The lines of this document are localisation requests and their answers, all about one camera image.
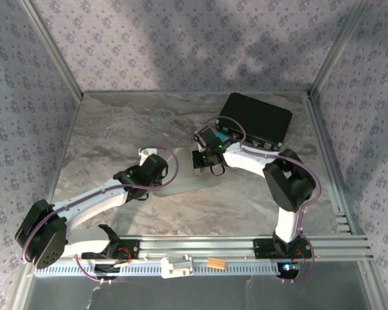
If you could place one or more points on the white paper box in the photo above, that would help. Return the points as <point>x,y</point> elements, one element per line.
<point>187,184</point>

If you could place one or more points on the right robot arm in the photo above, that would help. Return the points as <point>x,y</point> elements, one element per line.
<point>291,187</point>

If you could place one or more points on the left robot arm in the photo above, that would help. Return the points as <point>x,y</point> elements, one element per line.
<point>93,206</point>

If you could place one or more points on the blue marker pen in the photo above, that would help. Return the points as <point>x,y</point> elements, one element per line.
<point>221,137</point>

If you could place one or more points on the black hard case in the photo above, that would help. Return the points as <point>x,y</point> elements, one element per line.
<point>255,116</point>

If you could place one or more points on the left controller board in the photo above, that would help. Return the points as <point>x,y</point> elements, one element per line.
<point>105,268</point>

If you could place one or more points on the controller board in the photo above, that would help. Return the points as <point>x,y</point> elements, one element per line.
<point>105,268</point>
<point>287,272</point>

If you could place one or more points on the orange ribbed block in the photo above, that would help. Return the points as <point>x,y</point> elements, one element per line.
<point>216,263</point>

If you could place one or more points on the right controller board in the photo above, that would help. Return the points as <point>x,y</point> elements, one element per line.
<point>287,272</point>

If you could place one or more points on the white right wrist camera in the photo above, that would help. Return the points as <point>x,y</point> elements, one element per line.
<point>200,148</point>

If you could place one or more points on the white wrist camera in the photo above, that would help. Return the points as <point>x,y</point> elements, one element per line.
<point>145,153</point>
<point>200,148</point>

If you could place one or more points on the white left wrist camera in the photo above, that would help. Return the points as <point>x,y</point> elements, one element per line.
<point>145,153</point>

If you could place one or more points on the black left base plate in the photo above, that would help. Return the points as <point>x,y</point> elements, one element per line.
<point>132,250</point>

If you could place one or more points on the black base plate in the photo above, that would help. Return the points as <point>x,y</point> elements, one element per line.
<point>132,250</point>
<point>262,248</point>

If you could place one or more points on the aluminium side rail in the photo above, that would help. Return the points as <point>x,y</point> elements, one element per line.
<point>70,130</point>
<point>326,145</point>

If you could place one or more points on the aluminium mounting rail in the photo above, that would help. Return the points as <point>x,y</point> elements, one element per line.
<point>197,247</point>

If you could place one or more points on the white plastic bracket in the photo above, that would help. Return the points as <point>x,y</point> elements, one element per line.
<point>176,268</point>

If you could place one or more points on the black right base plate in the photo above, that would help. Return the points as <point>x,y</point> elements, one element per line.
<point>262,248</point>

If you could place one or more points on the aluminium frame post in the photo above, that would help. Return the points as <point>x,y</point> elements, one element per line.
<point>55,51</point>
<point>337,51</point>

